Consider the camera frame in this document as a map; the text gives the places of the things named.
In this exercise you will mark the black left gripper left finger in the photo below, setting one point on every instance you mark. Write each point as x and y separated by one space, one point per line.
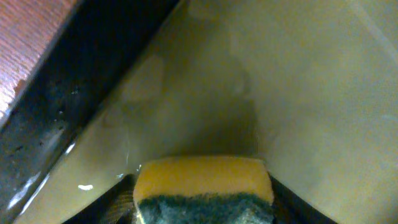
114 206

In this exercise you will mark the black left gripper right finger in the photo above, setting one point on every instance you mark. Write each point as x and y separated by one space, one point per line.
290 208

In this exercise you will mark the yellow green scrub sponge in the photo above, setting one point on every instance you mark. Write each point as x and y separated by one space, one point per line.
204 189

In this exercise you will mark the black tray with soapy water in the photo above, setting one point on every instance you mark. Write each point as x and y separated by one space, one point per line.
307 87

